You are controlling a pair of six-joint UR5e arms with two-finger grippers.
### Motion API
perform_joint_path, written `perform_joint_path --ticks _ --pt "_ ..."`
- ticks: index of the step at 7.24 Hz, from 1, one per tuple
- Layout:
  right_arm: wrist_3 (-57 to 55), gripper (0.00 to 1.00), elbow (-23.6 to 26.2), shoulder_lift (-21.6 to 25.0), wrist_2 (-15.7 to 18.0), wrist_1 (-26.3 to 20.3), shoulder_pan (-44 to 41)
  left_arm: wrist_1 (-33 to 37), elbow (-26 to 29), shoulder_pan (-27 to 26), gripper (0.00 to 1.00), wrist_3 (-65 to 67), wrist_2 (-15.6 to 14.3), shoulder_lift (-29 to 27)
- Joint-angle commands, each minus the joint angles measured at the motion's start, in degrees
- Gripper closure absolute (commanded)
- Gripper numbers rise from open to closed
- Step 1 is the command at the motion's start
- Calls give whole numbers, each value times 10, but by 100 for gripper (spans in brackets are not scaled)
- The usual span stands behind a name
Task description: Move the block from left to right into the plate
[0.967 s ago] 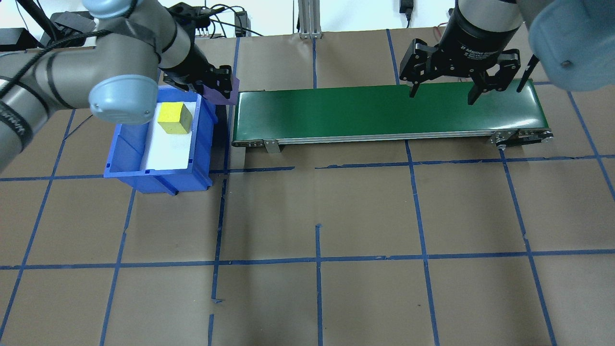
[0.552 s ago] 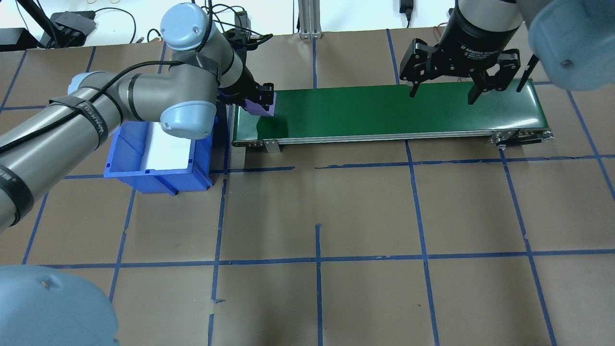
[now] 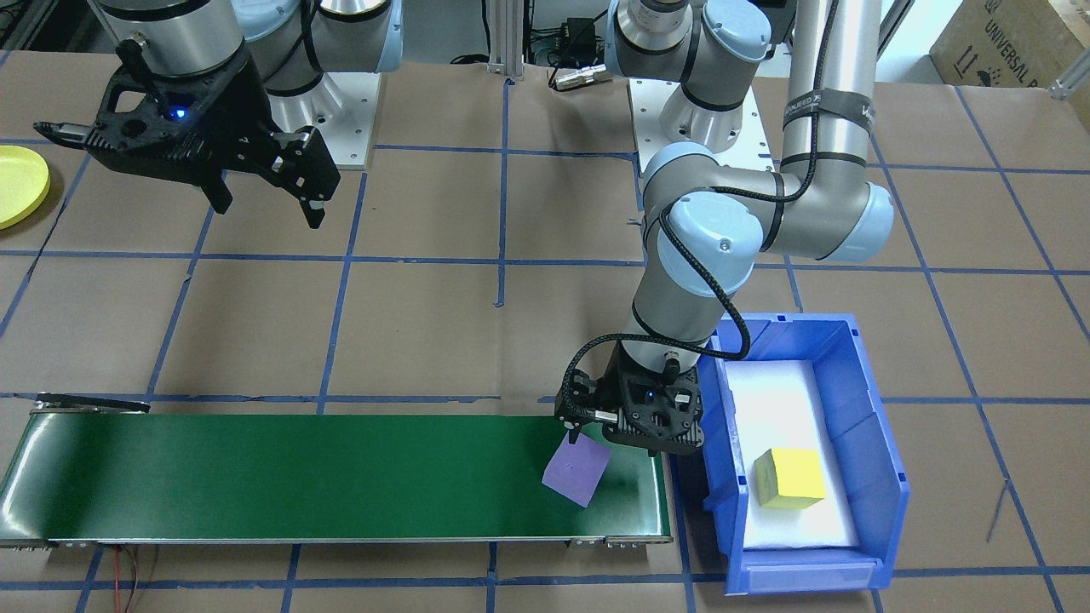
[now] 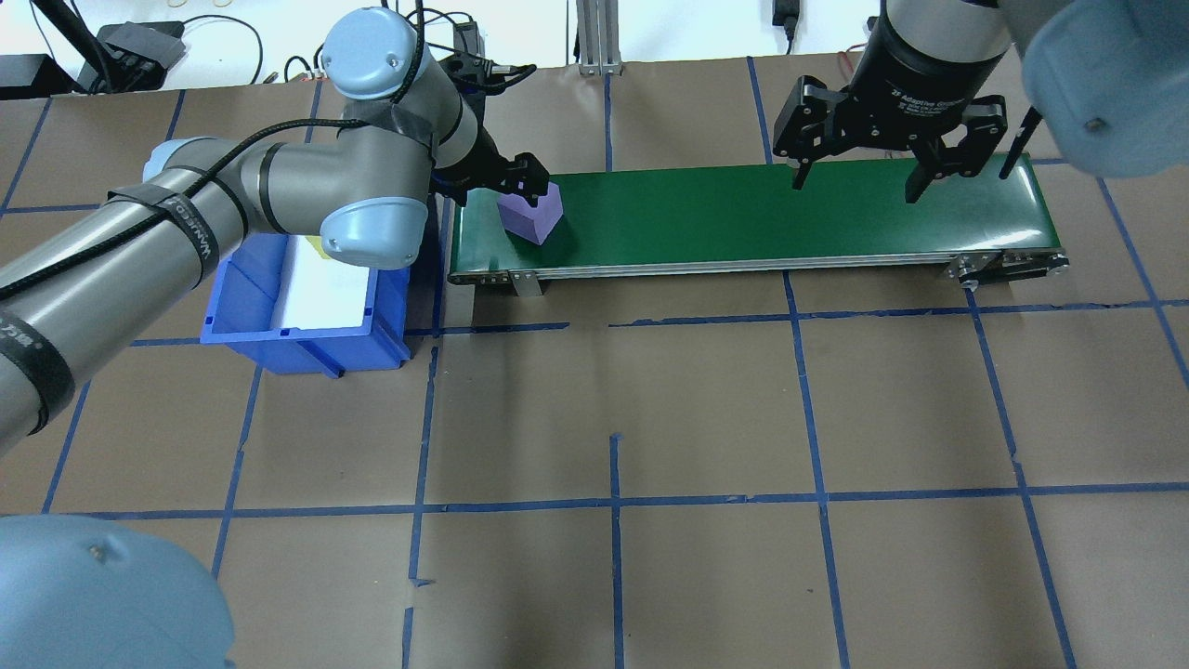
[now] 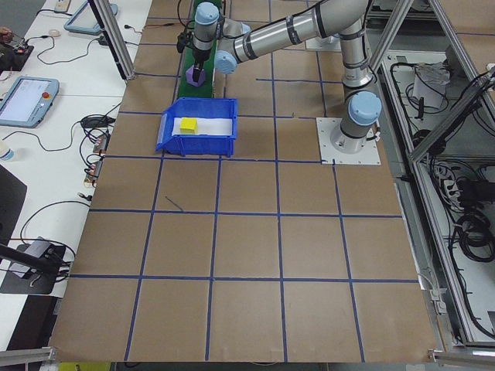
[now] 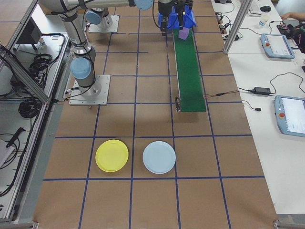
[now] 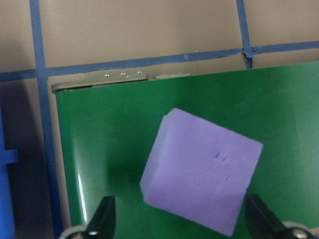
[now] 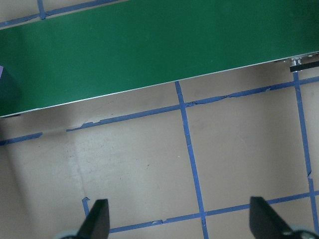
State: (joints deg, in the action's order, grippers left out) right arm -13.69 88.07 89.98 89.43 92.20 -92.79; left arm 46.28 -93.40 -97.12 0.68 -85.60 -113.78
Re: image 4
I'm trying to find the black dock device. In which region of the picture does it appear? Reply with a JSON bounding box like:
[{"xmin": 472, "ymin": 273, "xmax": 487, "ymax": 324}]
[{"xmin": 98, "ymin": 20, "xmax": 185, "ymax": 89}]

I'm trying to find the black pole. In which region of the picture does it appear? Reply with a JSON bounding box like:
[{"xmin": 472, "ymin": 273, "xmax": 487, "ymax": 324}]
[{"xmin": 33, "ymin": 0, "xmax": 122, "ymax": 90}]

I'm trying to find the purple foam block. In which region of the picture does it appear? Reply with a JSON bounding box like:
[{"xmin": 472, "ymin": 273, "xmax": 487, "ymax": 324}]
[{"xmin": 498, "ymin": 181, "xmax": 565, "ymax": 246}]

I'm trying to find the white desk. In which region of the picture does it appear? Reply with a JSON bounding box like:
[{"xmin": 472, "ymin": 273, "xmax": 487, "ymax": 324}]
[{"xmin": 0, "ymin": 0, "xmax": 1189, "ymax": 94}]

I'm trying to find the aluminium profile post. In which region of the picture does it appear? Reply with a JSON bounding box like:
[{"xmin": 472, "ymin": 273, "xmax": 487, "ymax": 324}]
[{"xmin": 576, "ymin": 0, "xmax": 625, "ymax": 75}]

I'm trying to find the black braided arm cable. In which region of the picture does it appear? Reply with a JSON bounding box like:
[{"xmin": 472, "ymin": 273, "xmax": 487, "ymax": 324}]
[{"xmin": 0, "ymin": 0, "xmax": 438, "ymax": 303}]

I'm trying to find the blue plastic storage bin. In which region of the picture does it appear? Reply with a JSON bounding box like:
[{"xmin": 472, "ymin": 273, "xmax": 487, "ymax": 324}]
[{"xmin": 202, "ymin": 232, "xmax": 412, "ymax": 379}]

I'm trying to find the white foam pad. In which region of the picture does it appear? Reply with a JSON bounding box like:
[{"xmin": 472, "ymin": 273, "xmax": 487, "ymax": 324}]
[{"xmin": 277, "ymin": 237, "xmax": 372, "ymax": 331}]

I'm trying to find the green conveyor belt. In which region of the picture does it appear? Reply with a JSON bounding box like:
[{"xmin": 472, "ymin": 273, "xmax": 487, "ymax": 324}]
[{"xmin": 448, "ymin": 153, "xmax": 1071, "ymax": 298}]

